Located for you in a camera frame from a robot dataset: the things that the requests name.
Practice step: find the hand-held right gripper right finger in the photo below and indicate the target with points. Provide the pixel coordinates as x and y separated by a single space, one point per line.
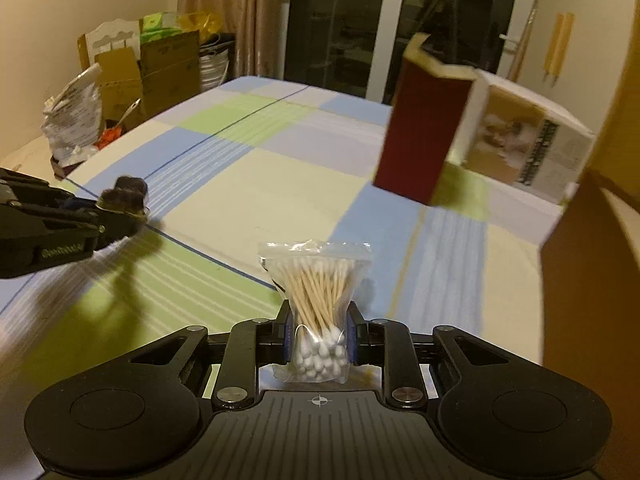
356 341

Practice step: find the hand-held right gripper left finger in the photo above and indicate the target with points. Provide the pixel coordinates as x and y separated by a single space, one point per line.
285 341

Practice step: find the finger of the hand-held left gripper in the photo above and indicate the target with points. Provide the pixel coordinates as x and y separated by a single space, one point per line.
117 230
45 195

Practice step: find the dark red velvet scrunchie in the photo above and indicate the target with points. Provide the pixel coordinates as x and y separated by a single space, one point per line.
125 195

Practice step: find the bag of cotton swabs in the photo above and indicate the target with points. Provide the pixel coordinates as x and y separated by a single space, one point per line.
315 300

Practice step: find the brown cardboard container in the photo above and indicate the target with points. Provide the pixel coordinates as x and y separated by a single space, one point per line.
590 270

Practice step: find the dark red tray box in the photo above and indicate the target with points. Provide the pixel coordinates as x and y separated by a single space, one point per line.
67 167

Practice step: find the white plastic bag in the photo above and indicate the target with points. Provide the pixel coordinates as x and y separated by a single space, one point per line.
72 115

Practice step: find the orange red snack pieces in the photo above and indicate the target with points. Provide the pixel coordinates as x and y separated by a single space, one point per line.
110 136

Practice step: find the metal spoon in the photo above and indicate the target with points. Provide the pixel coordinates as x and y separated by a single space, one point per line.
127 115

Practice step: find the small brown cardboard box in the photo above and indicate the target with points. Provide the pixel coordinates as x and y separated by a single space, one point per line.
120 90

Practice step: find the checked tablecloth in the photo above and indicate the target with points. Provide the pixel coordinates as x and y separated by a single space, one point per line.
280 180

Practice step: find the large brown cardboard box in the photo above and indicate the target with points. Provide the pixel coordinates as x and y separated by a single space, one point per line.
170 72

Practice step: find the white carved chair back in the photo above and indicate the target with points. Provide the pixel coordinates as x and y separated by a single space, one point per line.
107 40

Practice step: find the green tissue pack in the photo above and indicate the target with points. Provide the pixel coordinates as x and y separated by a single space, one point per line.
157 25

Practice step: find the yellow plastic bag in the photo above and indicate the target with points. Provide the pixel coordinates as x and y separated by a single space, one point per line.
202 25

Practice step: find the dark red gift box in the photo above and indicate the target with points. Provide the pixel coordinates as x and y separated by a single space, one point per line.
425 130

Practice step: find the white printed cardboard box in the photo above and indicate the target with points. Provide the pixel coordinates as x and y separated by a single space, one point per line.
530 130

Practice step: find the sliding glass door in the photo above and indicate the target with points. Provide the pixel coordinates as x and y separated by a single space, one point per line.
380 25

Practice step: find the yellow hanging stick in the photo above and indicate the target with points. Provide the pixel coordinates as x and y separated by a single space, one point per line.
552 45
565 45

